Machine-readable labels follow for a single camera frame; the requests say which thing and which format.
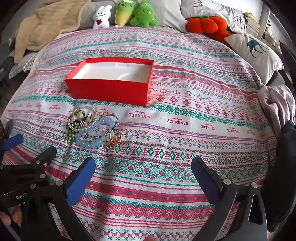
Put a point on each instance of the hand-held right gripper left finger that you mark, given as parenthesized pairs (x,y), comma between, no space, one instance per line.
(79,180)

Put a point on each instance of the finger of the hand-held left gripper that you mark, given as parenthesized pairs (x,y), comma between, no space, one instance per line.
(39,163)
(13,141)

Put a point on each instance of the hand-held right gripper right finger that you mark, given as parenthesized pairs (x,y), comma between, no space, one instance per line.
(204,178)

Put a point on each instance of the gold rings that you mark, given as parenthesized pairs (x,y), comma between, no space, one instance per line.
(114,139)

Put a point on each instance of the red cardboard box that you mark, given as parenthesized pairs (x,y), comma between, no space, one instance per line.
(104,90)

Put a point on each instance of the person's left hand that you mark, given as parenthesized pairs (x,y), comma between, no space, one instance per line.
(7,219)

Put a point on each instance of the patterned red green blanket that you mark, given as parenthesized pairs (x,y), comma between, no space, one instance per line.
(185,139)

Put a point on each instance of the chair with dark clothes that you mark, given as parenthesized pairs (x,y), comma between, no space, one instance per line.
(5,67)

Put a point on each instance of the dark cloth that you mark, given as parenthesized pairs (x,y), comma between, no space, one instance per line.
(284,162)

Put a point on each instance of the lilac cloth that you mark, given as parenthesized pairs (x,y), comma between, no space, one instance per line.
(275,104)

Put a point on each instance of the beige fleece blanket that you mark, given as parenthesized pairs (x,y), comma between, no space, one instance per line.
(46,23)

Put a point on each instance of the white deer print pillow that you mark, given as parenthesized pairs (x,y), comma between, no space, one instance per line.
(245,55)

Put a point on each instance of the small orange pumpkin plush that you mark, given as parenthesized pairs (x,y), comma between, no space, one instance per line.
(219,36)

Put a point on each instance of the dark wooden furniture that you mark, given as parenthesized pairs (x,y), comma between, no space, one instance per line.
(286,60)

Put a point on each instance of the white bunny plush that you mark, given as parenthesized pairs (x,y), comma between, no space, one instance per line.
(101,18)

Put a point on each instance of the large orange pumpkin plush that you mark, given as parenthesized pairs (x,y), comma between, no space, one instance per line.
(203,24)

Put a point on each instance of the stack of books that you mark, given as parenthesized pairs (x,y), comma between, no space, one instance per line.
(252,20)

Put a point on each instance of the grey pillow with line drawings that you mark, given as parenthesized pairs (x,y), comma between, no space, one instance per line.
(222,11)

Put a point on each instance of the yellow green radish plush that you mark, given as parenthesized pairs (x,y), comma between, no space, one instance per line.
(123,14)

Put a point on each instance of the plain grey pillow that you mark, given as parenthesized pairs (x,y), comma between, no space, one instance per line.
(166,14)

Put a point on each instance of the green tree plush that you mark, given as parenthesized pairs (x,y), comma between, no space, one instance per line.
(143,16)

